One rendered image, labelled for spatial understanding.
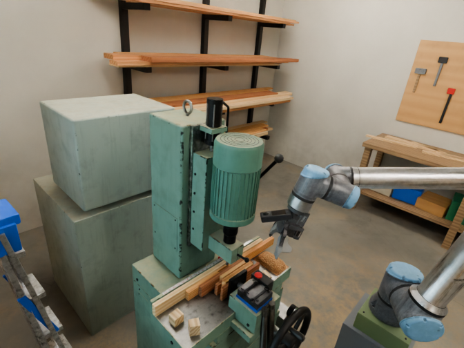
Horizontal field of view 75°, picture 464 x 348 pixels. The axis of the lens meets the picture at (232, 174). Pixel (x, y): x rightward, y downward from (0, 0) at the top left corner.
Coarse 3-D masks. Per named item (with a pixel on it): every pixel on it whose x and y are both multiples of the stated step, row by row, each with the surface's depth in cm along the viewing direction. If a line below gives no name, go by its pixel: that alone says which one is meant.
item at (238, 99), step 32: (128, 0) 239; (160, 0) 247; (128, 32) 283; (128, 64) 250; (160, 64) 272; (192, 64) 297; (224, 64) 328; (256, 64) 373; (192, 96) 348; (224, 96) 365; (256, 96) 389; (288, 96) 438; (256, 128) 433
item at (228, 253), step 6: (210, 234) 126; (216, 234) 127; (222, 234) 127; (210, 240) 126; (216, 240) 123; (222, 240) 123; (210, 246) 128; (216, 246) 124; (222, 246) 121; (228, 246) 120; (234, 246) 120; (240, 246) 121; (216, 252) 125; (222, 252) 122; (228, 252) 120; (234, 252) 119; (240, 252) 123; (222, 258) 124; (228, 258) 121; (234, 258) 121
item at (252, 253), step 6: (264, 240) 147; (270, 240) 148; (258, 246) 142; (264, 246) 146; (246, 252) 138; (252, 252) 139; (258, 252) 143; (240, 258) 134; (210, 276) 123; (198, 282) 119; (192, 288) 116; (186, 294) 115; (192, 294) 116
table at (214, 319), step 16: (256, 256) 142; (288, 272) 137; (272, 288) 130; (176, 304) 113; (192, 304) 114; (208, 304) 115; (224, 304) 115; (160, 320) 107; (208, 320) 108; (224, 320) 109; (176, 336) 102; (192, 336) 102; (208, 336) 104; (256, 336) 110
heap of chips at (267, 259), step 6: (264, 252) 142; (258, 258) 139; (264, 258) 137; (270, 258) 136; (264, 264) 136; (270, 264) 134; (276, 264) 134; (282, 264) 135; (270, 270) 134; (276, 270) 133; (282, 270) 134
